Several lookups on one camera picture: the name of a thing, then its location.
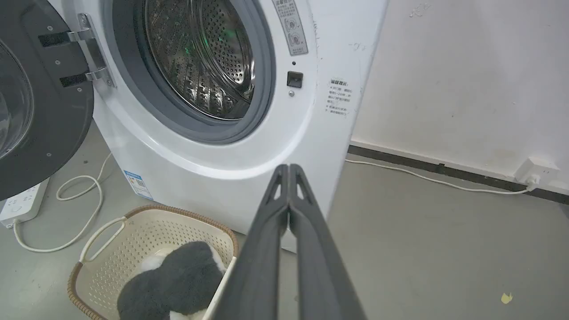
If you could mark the cream perforated laundry basket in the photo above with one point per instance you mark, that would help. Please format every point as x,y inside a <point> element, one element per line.
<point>133,249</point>

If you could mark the white wall socket box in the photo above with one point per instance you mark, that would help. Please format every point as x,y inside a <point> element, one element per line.
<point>535,170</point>

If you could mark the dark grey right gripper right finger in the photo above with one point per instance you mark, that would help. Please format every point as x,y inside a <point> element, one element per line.
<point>320,271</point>

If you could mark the white front-load washing machine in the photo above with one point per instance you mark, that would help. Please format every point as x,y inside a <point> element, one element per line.
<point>213,151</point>

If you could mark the grey fuzzy cloth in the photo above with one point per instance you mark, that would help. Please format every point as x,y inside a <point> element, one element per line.
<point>173,284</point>

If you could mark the white power strip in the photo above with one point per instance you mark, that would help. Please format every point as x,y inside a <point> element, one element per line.
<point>22,206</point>

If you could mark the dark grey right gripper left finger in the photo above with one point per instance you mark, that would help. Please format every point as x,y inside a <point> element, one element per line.
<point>258,266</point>

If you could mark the dark grey washer door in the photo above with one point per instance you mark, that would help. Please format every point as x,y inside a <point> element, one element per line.
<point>40,98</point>

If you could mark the small yellow floor scrap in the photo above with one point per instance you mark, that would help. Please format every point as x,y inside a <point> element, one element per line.
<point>506,298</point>

